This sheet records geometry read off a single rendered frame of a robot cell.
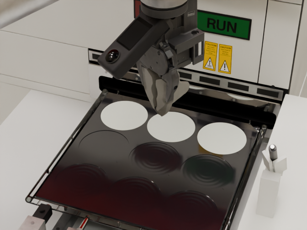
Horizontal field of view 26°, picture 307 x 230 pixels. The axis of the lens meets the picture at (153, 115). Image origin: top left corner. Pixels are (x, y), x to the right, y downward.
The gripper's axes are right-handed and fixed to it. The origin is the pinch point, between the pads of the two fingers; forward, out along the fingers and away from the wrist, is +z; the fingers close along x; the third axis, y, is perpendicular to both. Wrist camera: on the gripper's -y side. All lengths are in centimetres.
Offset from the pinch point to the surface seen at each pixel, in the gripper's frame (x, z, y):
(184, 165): 3.6, 20.3, 9.0
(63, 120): 39.2, 27.0, 3.1
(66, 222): 9.9, 24.5, -15.1
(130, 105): 25.5, 19.6, 12.5
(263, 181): -18.9, 6.6, 6.1
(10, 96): 60, 30, 0
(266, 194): -19.5, 9.3, 6.4
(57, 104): 45, 27, 5
